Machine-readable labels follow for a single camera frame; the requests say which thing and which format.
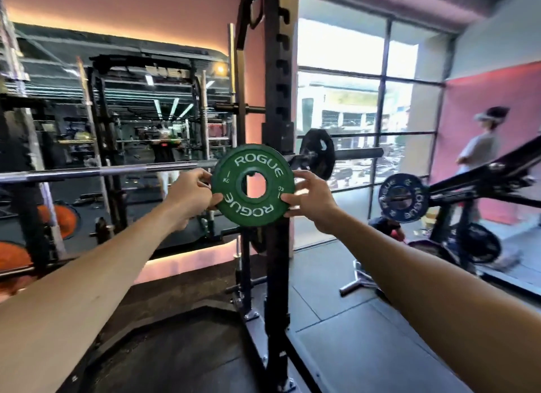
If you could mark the person's left hand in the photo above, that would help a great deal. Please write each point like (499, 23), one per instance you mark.
(186, 198)

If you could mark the person's right hand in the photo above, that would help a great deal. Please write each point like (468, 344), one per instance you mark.
(315, 202)

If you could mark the person's left thumb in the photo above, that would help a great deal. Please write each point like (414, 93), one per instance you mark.
(212, 200)

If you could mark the person's right thumb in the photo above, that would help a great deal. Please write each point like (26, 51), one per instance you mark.
(291, 199)

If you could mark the small green weight plate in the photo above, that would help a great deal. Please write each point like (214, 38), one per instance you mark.
(253, 160)

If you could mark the person's left forearm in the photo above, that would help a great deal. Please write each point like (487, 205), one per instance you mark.
(76, 295)

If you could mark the person's right forearm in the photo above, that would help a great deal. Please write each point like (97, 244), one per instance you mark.
(431, 304)

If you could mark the black weight plate with holes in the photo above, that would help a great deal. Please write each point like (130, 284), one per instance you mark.
(318, 154)

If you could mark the silver barbell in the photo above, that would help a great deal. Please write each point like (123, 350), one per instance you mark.
(126, 169)

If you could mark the black rack peg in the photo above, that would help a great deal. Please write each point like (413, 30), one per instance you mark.
(236, 108)

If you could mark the black squat rack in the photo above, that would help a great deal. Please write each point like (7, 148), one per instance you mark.
(277, 88)

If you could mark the black-framed window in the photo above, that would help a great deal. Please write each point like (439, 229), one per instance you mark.
(351, 101)

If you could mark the blue weight plate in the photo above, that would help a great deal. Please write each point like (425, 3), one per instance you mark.
(416, 198)

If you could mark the round black weight plate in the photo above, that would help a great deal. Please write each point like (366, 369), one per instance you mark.
(479, 244)

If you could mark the black lever machine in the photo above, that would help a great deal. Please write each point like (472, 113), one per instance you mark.
(486, 181)

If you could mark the large wall mirror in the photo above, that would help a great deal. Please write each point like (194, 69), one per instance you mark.
(126, 122)

